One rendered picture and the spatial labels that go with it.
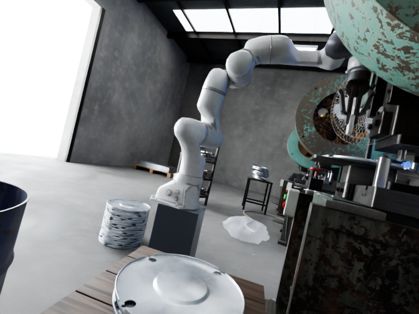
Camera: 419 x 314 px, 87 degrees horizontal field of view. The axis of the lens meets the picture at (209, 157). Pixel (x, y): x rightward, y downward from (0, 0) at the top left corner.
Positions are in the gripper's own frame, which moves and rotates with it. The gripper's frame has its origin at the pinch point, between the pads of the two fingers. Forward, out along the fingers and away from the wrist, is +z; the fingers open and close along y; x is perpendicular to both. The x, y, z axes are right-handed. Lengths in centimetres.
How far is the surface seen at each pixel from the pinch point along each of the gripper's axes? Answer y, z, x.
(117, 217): 115, 70, -25
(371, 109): -8.0, -9.2, -7.3
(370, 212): -1.7, 28.9, 27.3
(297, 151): 0, -23, -304
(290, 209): 14.2, 38.8, -20.1
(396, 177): -13.9, 17.4, 7.8
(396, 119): -11.3, -1.6, 7.6
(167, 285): 41, 52, 49
